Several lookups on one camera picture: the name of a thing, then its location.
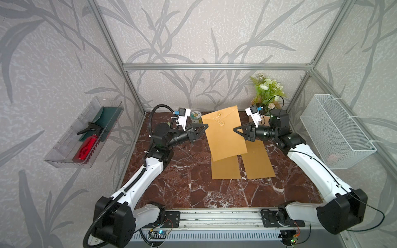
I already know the kraft file bag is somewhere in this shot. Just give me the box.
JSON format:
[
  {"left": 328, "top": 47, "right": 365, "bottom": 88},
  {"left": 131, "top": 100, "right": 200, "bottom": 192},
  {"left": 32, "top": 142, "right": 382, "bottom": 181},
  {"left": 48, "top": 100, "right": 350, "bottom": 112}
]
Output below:
[
  {"left": 242, "top": 140, "right": 276, "bottom": 180},
  {"left": 202, "top": 106, "right": 247, "bottom": 161},
  {"left": 211, "top": 156, "right": 241, "bottom": 180}
]

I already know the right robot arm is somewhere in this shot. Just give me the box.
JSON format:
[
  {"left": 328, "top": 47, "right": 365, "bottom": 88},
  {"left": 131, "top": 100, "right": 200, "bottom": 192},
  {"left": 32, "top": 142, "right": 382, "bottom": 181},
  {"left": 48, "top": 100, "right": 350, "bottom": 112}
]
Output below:
[{"left": 234, "top": 106, "right": 369, "bottom": 235}]

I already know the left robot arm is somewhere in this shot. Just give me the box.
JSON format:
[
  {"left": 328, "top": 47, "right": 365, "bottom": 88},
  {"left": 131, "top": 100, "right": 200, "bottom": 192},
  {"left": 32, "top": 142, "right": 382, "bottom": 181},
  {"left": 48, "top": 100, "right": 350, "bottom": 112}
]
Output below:
[{"left": 83, "top": 123, "right": 208, "bottom": 248}]

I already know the peach flower pot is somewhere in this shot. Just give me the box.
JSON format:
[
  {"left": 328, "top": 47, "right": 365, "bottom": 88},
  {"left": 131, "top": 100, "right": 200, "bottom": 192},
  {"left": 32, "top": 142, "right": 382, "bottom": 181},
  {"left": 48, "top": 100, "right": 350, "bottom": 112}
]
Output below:
[{"left": 249, "top": 101, "right": 282, "bottom": 126}]

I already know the small labelled tin can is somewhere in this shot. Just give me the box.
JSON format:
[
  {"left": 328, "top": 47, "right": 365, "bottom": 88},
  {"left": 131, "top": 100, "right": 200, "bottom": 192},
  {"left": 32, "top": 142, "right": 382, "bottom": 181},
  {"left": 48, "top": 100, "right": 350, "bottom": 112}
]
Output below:
[{"left": 190, "top": 111, "right": 202, "bottom": 124}]

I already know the green artificial plant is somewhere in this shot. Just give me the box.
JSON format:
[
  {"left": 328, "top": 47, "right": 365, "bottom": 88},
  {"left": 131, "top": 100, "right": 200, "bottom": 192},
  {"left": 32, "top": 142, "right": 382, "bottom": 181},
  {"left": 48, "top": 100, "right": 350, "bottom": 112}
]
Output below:
[{"left": 250, "top": 73, "right": 286, "bottom": 108}]

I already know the green dustpan scoop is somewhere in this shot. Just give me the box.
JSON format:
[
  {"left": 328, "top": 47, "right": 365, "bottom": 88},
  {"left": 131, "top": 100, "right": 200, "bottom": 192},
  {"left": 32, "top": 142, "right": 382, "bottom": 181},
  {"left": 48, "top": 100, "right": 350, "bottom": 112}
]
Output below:
[{"left": 77, "top": 107, "right": 120, "bottom": 142}]

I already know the left circuit board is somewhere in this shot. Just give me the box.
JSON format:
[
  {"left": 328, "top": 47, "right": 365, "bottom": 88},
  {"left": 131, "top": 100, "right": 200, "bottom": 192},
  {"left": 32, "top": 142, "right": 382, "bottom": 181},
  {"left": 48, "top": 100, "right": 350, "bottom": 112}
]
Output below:
[{"left": 148, "top": 228, "right": 172, "bottom": 240}]

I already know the circuit board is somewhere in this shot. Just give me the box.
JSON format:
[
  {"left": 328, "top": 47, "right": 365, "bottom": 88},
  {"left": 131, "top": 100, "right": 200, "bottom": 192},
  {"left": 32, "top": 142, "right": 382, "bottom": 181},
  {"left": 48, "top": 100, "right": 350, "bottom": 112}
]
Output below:
[
  {"left": 148, "top": 228, "right": 172, "bottom": 240},
  {"left": 279, "top": 230, "right": 301, "bottom": 247}
]

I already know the right circuit board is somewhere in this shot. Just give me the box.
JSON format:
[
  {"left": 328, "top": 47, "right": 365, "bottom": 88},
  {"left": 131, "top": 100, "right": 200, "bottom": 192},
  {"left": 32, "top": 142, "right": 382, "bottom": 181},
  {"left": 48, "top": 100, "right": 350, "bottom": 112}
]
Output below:
[{"left": 279, "top": 230, "right": 301, "bottom": 247}]

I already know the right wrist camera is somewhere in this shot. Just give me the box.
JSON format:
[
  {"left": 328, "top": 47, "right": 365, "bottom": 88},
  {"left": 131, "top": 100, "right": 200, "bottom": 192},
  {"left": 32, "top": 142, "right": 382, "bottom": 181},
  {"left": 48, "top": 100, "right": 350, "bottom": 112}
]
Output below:
[{"left": 245, "top": 105, "right": 263, "bottom": 127}]

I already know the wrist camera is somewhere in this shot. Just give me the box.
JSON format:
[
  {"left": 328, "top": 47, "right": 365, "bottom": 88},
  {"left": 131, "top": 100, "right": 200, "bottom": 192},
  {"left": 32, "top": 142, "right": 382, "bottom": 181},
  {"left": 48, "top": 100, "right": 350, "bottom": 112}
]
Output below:
[
  {"left": 174, "top": 108, "right": 191, "bottom": 131},
  {"left": 245, "top": 105, "right": 263, "bottom": 127}
]

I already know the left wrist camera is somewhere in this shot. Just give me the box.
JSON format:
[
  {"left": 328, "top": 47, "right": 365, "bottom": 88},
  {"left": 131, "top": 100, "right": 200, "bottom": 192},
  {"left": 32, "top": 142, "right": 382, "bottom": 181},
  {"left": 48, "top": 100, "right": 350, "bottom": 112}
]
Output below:
[{"left": 174, "top": 108, "right": 191, "bottom": 131}]

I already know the aluminium frame back bar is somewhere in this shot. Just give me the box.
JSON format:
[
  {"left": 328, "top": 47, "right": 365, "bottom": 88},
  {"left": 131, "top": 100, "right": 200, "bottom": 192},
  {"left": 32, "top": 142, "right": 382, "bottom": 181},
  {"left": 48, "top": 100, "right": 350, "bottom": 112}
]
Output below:
[{"left": 123, "top": 64, "right": 312, "bottom": 71}]

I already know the white wire mesh basket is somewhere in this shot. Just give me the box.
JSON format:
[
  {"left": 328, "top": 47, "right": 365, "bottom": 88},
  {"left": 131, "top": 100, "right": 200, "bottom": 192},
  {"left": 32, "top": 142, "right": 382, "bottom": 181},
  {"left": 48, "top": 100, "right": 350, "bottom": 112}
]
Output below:
[{"left": 300, "top": 94, "right": 377, "bottom": 169}]

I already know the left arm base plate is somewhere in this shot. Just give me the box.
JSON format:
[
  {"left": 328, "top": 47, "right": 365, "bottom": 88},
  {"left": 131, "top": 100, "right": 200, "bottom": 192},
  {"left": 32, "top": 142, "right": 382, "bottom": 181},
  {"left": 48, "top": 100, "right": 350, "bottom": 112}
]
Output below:
[{"left": 143, "top": 210, "right": 181, "bottom": 228}]

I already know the aluminium front rail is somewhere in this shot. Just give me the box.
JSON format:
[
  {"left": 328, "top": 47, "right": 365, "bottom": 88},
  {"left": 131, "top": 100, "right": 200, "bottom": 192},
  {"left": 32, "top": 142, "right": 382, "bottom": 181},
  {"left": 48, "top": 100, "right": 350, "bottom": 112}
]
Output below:
[{"left": 89, "top": 208, "right": 351, "bottom": 233}]

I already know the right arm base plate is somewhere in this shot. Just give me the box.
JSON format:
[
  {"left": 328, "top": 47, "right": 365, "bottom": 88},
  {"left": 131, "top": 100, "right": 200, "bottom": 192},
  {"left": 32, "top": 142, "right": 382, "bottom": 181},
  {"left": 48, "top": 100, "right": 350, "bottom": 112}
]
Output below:
[{"left": 260, "top": 209, "right": 306, "bottom": 228}]

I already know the clear plastic wall bin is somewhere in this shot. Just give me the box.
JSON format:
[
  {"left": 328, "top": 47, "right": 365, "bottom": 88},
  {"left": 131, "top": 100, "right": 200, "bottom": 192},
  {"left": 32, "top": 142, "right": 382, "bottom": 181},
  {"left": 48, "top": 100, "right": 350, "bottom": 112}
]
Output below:
[{"left": 44, "top": 97, "right": 124, "bottom": 168}]

